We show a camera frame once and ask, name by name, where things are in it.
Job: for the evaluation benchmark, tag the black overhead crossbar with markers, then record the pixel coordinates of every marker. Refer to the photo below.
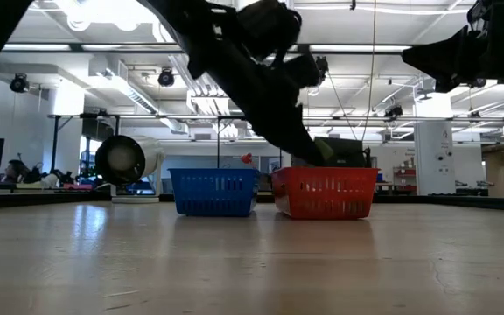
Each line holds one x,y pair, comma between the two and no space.
76,47

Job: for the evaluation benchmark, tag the wooden-top workbench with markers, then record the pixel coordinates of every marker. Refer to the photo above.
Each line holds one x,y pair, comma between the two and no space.
26,186

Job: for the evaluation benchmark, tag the person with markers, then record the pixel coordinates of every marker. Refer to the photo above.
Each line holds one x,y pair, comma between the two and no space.
15,170

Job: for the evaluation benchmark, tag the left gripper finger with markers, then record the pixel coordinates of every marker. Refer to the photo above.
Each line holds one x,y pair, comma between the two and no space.
287,146
300,127

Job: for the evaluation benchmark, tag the black distant rig frame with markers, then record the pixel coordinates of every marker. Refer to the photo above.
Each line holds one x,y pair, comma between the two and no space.
169,116

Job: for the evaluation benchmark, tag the neighbouring black robot arm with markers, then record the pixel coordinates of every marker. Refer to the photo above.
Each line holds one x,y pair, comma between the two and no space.
35,175

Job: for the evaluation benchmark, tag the white bundled object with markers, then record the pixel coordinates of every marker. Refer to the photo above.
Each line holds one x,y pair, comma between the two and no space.
51,180

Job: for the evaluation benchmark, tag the black overhead camera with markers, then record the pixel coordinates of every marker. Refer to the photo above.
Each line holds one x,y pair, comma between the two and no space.
324,65

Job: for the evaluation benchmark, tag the blue plastic basket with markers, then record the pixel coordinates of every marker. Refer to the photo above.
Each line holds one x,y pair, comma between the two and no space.
214,192

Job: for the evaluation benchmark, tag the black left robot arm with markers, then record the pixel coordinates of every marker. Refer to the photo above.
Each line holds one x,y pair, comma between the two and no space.
177,22

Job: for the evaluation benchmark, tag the red round object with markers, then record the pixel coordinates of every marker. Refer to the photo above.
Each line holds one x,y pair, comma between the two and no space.
246,158

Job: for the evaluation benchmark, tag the black flat monitor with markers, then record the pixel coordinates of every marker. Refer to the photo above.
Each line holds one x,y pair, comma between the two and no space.
349,153

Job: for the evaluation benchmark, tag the white cylindrical projector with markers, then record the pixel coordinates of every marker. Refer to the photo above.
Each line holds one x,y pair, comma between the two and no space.
125,159

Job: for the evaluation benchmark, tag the black ceiling spotlight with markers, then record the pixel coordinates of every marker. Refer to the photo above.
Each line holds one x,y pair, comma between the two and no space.
165,78
19,83
394,111
479,83

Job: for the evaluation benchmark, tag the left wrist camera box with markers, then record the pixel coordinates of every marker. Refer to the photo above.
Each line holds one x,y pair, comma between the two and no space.
269,26

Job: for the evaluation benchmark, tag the red and white shelf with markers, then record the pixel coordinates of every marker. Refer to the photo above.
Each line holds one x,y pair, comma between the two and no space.
405,179

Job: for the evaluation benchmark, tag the pink flat object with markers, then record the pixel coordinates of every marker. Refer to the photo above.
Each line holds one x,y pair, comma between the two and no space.
78,186

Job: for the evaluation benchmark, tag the red plastic basket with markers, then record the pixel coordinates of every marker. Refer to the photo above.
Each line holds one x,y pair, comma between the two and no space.
324,192

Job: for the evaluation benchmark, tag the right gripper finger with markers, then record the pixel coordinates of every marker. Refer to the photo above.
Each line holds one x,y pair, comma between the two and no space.
449,67
449,46

